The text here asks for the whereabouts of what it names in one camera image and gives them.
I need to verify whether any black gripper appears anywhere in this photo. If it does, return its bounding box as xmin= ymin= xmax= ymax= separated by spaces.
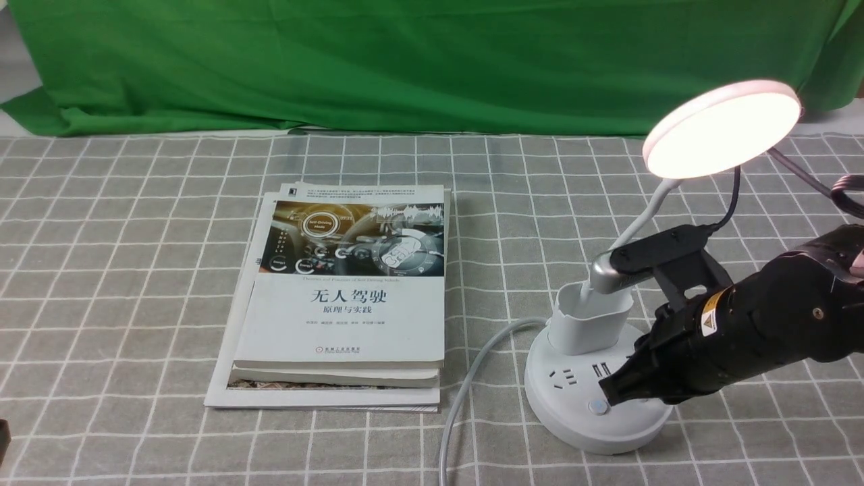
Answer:
xmin=599 ymin=251 xmax=848 ymax=406

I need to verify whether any white desk lamp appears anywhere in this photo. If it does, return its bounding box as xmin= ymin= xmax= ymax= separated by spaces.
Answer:
xmin=524 ymin=79 xmax=802 ymax=455

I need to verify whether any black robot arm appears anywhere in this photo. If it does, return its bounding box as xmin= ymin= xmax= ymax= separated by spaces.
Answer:
xmin=599 ymin=224 xmax=863 ymax=405

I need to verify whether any green backdrop cloth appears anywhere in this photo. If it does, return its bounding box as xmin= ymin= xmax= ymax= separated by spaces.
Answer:
xmin=2 ymin=1 xmax=862 ymax=136

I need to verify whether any white self-driving textbook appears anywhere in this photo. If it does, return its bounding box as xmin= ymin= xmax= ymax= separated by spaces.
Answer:
xmin=234 ymin=184 xmax=450 ymax=369

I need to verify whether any thin white magazine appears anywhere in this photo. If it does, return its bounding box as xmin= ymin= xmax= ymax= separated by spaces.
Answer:
xmin=205 ymin=202 xmax=441 ymax=412

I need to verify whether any grey checkered tablecloth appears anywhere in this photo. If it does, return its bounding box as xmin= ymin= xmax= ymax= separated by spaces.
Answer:
xmin=1 ymin=135 xmax=862 ymax=485

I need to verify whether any white lamp power cable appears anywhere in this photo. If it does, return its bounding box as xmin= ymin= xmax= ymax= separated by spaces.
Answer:
xmin=439 ymin=317 xmax=549 ymax=486

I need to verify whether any black camera cable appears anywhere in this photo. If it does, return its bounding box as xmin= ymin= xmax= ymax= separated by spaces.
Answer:
xmin=702 ymin=165 xmax=742 ymax=236

